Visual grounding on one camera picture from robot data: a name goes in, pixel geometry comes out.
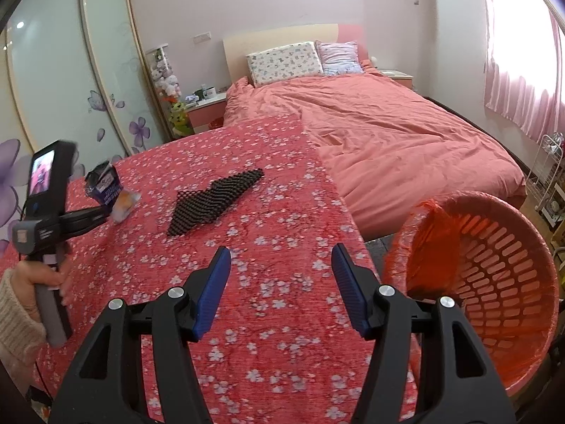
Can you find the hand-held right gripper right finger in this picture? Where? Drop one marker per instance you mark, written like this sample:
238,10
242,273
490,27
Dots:
348,291

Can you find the clear plush toy column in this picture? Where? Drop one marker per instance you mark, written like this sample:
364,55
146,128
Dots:
165,75

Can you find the orange plastic basket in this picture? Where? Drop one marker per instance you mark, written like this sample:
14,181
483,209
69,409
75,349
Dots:
499,274

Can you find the white floral pillow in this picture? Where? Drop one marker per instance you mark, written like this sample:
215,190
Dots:
282,64

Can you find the red floral blanket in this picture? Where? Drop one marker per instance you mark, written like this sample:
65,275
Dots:
273,212

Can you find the pink striped pillow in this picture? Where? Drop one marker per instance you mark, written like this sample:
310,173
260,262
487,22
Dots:
340,59

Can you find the person's left hand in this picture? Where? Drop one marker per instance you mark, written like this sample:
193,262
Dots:
24,278

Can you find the white mug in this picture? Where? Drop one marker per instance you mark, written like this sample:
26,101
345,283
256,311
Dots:
210,92

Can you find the pink duvet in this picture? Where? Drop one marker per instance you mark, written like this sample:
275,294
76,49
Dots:
397,141

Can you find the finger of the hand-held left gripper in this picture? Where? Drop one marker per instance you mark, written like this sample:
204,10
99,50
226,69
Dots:
103,215

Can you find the person's left forearm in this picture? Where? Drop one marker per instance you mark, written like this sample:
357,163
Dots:
15,331

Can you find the floral glass wardrobe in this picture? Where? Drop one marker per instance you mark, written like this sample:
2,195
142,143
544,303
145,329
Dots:
53,75

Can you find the white wall outlet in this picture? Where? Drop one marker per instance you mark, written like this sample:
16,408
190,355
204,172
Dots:
202,36

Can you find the dark blue packet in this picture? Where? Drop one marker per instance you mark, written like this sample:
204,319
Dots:
106,185

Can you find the green plush toy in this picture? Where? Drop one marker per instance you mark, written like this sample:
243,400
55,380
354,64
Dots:
180,117

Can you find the pink curtains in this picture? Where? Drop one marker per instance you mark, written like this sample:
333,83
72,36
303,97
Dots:
521,75

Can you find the pink white nightstand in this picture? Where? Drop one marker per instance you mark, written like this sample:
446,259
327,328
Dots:
205,115

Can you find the pink nightstand with book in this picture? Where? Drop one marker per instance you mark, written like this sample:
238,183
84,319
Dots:
399,80

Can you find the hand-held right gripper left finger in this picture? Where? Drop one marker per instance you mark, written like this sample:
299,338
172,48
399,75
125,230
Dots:
212,291

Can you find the black mesh mat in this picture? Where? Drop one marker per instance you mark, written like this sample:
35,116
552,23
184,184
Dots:
207,203

